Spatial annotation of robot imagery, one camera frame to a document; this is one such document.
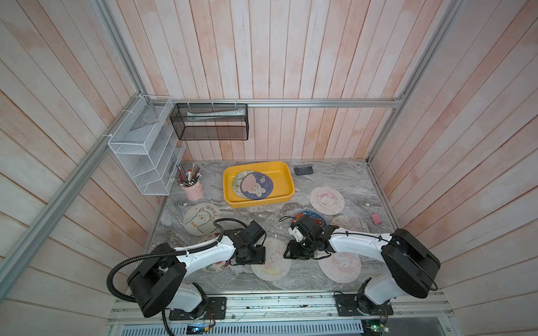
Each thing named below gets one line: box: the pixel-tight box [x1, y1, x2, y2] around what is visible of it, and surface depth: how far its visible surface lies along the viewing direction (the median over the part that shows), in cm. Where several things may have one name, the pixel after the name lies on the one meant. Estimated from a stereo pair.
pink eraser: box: [370, 212, 382, 225], surface depth 100 cm
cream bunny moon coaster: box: [250, 238, 293, 282], surface depth 85 cm
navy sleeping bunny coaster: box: [240, 171, 274, 201], surface depth 110 cm
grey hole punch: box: [293, 163, 314, 176], surface depth 119 cm
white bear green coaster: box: [183, 203, 221, 236], surface depth 100 cm
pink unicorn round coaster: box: [309, 186, 345, 216], surface depth 106 cm
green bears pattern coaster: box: [231, 170, 253, 199], surface depth 113 cm
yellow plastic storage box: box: [222, 161, 295, 209], surface depth 112 cm
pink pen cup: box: [170, 163, 204, 201], surface depth 100 cm
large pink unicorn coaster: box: [317, 252, 362, 284], surface depth 84 cm
